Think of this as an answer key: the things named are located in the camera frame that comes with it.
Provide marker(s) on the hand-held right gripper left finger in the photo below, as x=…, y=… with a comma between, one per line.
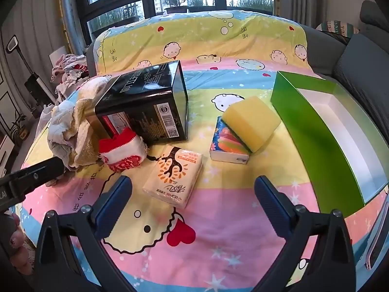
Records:
x=114, y=203

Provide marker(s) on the cream tissue packet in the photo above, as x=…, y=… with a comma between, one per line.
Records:
x=173, y=176

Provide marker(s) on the balcony planter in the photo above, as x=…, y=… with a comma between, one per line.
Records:
x=176, y=9

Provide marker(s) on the black tin box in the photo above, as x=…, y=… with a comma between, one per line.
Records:
x=146, y=109

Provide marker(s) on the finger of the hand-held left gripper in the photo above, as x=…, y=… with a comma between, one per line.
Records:
x=35, y=175

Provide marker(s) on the red and white sock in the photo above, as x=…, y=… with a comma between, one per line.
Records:
x=121, y=155

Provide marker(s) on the pile of clothes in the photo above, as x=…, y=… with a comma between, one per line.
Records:
x=70, y=70

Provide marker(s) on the cartoon printed blanket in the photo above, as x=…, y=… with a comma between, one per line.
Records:
x=212, y=243

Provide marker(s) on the grey sofa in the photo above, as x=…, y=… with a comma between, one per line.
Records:
x=361, y=60

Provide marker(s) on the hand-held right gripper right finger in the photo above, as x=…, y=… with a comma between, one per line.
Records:
x=272, y=203

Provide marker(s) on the colourful tissue packet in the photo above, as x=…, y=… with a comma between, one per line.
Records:
x=225, y=146

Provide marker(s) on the green box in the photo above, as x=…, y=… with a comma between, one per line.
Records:
x=313, y=133

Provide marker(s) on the yellow sponge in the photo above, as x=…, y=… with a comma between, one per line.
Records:
x=252, y=121

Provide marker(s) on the person's left hand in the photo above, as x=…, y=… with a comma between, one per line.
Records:
x=15, y=240

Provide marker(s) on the striped cushion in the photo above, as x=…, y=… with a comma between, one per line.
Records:
x=334, y=27

